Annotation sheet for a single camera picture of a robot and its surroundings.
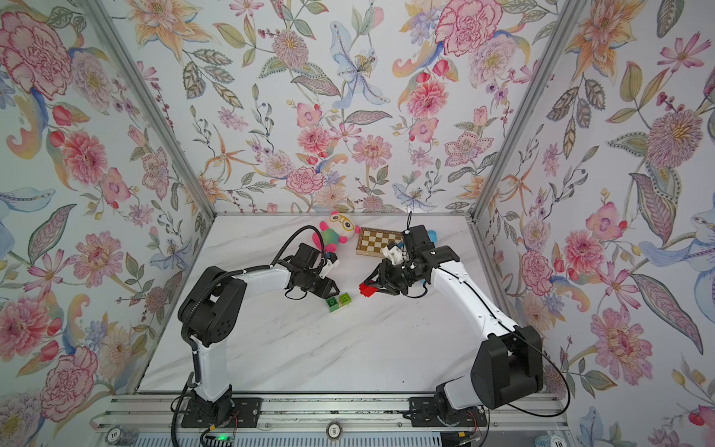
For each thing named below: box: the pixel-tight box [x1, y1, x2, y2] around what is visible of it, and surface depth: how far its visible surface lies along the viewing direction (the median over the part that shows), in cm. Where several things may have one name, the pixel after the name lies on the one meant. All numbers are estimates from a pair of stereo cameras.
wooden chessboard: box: [355, 227, 405, 258], surface depth 112 cm
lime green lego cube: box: [338, 292, 352, 308], surface depth 95 cm
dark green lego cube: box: [325, 297, 340, 313], surface depth 91 cm
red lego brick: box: [358, 282, 378, 298], surface depth 79 cm
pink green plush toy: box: [311, 210, 363, 254], surface depth 112 cm
